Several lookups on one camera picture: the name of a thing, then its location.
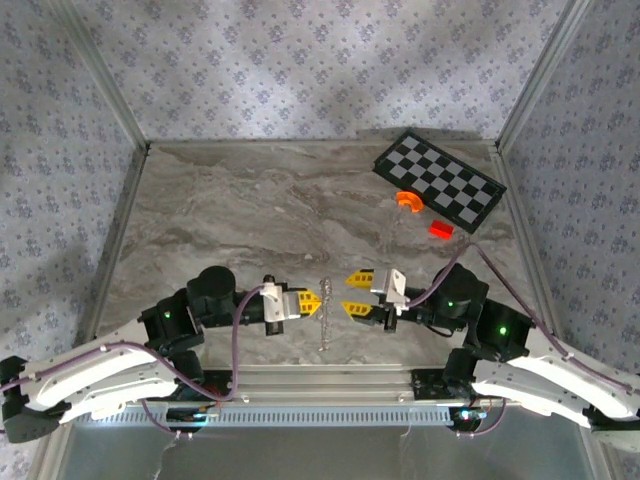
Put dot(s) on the black and grey chessboard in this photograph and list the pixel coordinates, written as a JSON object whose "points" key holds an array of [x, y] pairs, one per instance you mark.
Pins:
{"points": [[440, 175]]}

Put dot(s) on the red rectangular block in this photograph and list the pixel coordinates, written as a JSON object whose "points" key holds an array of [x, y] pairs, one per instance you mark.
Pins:
{"points": [[441, 229]]}

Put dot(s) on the aluminium frame post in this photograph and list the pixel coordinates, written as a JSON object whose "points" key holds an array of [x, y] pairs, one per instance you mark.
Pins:
{"points": [[104, 75], [540, 75]]}

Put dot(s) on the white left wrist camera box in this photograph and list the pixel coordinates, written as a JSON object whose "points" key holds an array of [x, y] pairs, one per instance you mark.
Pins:
{"points": [[280, 305]]}

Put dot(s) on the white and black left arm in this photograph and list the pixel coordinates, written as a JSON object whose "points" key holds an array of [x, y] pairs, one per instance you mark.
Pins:
{"points": [[100, 372]]}

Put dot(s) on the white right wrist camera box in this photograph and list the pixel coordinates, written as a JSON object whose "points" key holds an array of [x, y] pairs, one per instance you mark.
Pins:
{"points": [[392, 287]]}

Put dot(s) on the aluminium base extrusion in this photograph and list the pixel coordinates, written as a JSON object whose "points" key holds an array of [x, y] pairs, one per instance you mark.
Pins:
{"points": [[325, 385]]}

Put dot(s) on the aluminium frame rail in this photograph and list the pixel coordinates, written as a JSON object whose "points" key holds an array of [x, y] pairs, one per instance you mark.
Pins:
{"points": [[520, 225], [122, 225]]}

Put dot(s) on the small electronics board with LED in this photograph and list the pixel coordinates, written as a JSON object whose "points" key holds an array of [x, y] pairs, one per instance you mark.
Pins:
{"points": [[467, 415], [200, 416]]}

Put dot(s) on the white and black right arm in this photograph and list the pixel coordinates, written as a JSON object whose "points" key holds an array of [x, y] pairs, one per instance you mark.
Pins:
{"points": [[550, 382]]}

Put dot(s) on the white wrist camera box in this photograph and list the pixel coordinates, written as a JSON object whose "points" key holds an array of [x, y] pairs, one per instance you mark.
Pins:
{"points": [[392, 287], [280, 305]]}

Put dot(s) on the orange curved plastic block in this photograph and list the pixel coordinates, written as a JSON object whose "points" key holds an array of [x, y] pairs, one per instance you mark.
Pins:
{"points": [[402, 197]]}

